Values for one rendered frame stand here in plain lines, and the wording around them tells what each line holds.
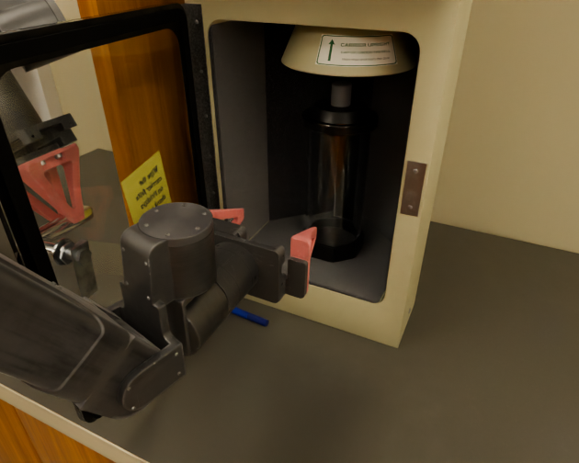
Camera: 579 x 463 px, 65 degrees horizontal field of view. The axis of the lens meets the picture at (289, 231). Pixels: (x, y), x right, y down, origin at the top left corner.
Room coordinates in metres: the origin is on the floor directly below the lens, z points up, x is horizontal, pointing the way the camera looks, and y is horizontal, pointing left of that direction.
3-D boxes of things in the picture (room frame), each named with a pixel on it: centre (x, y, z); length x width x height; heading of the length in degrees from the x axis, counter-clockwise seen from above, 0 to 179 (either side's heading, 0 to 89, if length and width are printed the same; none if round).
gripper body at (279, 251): (0.36, 0.06, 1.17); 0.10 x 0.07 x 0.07; 65
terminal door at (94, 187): (0.45, 0.18, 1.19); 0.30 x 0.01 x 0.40; 161
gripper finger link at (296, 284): (0.41, 0.00, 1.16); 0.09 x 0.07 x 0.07; 155
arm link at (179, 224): (0.28, 0.11, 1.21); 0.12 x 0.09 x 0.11; 141
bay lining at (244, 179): (0.65, -0.07, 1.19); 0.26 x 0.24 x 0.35; 64
